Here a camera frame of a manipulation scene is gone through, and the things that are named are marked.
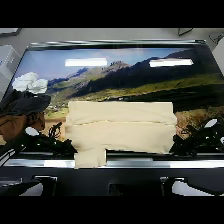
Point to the dark grey garment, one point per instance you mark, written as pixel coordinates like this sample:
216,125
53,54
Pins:
25,103

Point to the white garment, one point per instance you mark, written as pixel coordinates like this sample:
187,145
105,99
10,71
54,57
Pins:
30,83

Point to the cream garment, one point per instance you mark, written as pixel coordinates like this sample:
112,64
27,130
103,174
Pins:
120,126

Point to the silver frame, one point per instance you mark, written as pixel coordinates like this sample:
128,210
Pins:
133,163

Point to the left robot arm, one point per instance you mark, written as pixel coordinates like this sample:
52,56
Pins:
36,141

